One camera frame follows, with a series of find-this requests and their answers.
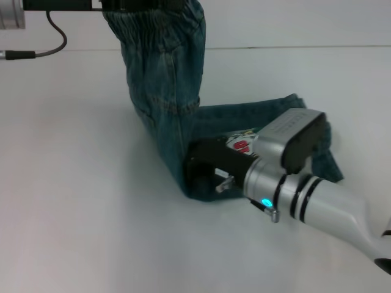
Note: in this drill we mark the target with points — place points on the silver and black wrist camera box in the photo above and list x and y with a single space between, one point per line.
290 137

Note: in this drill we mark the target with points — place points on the blue denim shorts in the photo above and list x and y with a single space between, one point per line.
165 91

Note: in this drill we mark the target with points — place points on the black and silver angled plug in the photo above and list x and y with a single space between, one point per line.
265 209

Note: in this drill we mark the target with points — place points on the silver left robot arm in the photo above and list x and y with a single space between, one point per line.
10 13

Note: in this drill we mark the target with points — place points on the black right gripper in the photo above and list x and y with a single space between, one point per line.
220 158

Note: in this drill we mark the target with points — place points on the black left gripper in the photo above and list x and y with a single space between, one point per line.
61 4

